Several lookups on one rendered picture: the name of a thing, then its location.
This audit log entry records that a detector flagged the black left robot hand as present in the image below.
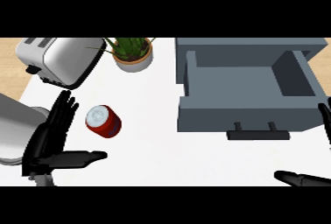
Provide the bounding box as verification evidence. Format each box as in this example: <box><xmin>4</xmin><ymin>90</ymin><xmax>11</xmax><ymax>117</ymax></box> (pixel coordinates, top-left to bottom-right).
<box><xmin>20</xmin><ymin>89</ymin><xmax>109</xmax><ymax>178</ymax></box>

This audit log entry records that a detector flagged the silver toaster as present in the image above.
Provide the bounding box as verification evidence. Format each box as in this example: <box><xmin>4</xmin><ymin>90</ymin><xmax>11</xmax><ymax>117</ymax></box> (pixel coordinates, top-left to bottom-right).
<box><xmin>14</xmin><ymin>38</ymin><xmax>109</xmax><ymax>90</ymax></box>

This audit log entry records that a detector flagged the potted green plant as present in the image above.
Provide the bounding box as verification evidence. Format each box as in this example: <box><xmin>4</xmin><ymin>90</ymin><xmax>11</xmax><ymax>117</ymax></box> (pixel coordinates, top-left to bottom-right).
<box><xmin>87</xmin><ymin>38</ymin><xmax>158</xmax><ymax>74</ymax></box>

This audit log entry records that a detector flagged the red can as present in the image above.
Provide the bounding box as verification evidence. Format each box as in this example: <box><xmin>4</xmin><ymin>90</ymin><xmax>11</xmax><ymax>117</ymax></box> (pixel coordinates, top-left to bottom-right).
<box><xmin>84</xmin><ymin>104</ymin><xmax>122</xmax><ymax>139</ymax></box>

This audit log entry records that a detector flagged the grey drawer cabinet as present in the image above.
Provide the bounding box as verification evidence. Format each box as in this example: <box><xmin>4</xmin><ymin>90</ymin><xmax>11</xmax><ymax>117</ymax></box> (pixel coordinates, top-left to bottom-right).
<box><xmin>174</xmin><ymin>38</ymin><xmax>329</xmax><ymax>86</ymax></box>

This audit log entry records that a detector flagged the grey open drawer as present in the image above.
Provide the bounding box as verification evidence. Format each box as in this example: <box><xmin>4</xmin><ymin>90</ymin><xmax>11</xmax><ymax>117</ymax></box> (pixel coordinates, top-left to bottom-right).
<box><xmin>177</xmin><ymin>50</ymin><xmax>331</xmax><ymax>133</ymax></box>

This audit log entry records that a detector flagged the black drawer handle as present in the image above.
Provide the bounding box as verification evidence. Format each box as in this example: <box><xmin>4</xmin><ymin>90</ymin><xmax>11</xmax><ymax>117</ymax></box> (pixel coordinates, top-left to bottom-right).
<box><xmin>226</xmin><ymin>122</ymin><xmax>291</xmax><ymax>141</ymax></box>

